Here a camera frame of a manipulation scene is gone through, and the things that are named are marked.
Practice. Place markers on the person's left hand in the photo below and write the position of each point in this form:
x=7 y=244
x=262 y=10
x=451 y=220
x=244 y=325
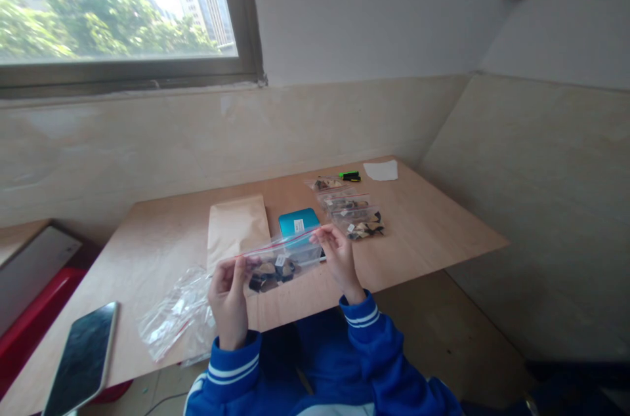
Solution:
x=227 y=310

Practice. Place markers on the person's right hand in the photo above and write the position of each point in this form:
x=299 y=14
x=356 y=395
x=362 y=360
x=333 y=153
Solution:
x=341 y=268

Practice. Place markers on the person's left fingers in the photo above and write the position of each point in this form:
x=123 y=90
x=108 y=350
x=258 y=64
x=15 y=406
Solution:
x=220 y=277

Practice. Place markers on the person's left thumb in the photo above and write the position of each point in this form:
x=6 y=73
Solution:
x=240 y=277

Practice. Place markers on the person's right thumb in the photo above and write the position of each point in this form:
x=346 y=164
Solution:
x=334 y=247

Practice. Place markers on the person's right fingers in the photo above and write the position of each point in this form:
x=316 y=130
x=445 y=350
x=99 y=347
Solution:
x=321 y=238

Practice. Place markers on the clear zip bag with pieces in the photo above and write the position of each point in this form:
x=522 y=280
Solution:
x=357 y=215
x=325 y=184
x=344 y=201
x=366 y=231
x=283 y=258

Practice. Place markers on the teal tin box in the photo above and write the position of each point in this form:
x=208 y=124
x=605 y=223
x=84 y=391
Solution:
x=298 y=221

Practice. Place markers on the brown paper bag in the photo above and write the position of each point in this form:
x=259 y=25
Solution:
x=236 y=226

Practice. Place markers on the pile of empty zip bags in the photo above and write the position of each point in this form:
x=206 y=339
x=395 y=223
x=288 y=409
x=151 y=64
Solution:
x=172 y=312

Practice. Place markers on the green and black marker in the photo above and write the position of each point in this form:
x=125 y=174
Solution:
x=350 y=176

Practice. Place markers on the white paper sheet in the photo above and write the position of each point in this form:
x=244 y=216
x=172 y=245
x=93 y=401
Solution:
x=381 y=171

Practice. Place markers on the person's body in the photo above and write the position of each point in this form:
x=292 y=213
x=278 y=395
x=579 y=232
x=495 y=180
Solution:
x=325 y=367

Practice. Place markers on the white smartphone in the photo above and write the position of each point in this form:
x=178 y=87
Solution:
x=83 y=362

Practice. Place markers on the white board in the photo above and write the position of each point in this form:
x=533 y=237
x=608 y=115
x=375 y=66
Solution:
x=34 y=268

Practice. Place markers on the window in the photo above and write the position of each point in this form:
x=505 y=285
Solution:
x=123 y=12

